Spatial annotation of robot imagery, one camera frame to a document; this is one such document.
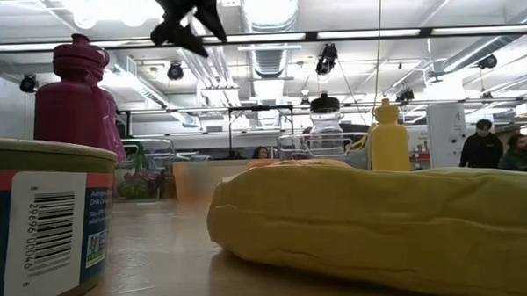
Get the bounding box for magenta squeeze bottle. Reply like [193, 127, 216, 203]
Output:
[29, 32, 127, 167]

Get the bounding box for dark grape bunch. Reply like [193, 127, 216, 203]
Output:
[157, 162, 177, 200]

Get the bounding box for clear bottle black cap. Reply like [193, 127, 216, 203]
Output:
[308, 90, 346, 159]

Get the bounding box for red grape bunch with leaf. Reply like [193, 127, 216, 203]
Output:
[117, 168, 161, 201]

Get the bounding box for yellow squeeze bottle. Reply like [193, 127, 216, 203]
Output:
[347, 97, 411, 174]

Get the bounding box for black ceiling spotlight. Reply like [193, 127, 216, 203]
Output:
[18, 72, 40, 95]
[476, 53, 500, 70]
[166, 61, 185, 82]
[394, 87, 416, 105]
[314, 42, 340, 76]

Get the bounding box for green striped-leaf plant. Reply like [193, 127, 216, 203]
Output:
[129, 145, 150, 171]

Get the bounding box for person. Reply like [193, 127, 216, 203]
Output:
[496, 132, 527, 176]
[250, 145, 270, 161]
[457, 118, 505, 170]

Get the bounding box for orange carrot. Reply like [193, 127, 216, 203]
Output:
[244, 156, 354, 173]

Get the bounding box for black monitor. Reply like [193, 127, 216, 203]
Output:
[339, 120, 370, 135]

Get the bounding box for tin can blue label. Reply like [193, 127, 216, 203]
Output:
[0, 132, 124, 296]

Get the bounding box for white pillar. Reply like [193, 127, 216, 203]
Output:
[425, 100, 471, 170]

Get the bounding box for yellow banana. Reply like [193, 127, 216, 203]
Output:
[205, 154, 527, 296]

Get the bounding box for black overhead frame bar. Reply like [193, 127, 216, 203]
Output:
[0, 22, 527, 54]

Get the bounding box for black background rig frame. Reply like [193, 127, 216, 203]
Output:
[115, 95, 527, 165]

